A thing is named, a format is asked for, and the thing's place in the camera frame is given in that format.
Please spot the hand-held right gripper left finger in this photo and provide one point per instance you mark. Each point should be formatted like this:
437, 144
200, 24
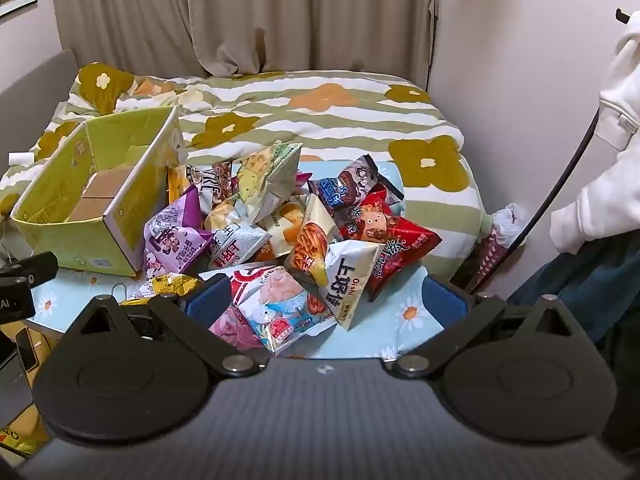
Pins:
206, 302

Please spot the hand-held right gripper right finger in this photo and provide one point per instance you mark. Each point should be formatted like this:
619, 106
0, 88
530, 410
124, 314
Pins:
444, 302

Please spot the purple snack packet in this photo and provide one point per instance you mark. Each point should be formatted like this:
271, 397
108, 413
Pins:
172, 240

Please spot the yellow-green cardboard box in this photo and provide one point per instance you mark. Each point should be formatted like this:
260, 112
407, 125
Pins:
120, 232

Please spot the pile of snack packets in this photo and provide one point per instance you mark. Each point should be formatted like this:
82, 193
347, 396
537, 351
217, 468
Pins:
310, 240

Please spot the light blue daisy tablecloth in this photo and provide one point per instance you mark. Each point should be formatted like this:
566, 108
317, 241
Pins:
402, 332

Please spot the thin rubber band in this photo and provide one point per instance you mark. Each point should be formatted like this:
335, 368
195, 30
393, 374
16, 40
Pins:
119, 286

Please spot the snack packet beside bed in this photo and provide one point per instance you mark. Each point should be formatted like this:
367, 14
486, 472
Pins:
507, 225

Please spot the yellow plastic bag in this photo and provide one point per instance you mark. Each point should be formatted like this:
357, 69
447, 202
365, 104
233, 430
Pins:
17, 440

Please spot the person's blue trousers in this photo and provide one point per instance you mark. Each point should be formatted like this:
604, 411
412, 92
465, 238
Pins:
600, 290

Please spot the grey headboard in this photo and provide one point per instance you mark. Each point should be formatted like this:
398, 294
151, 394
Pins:
35, 80

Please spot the floral striped blanket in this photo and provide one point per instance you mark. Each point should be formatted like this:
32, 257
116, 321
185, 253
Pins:
325, 125

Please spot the beige curtain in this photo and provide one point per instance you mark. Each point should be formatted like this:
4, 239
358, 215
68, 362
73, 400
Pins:
250, 10

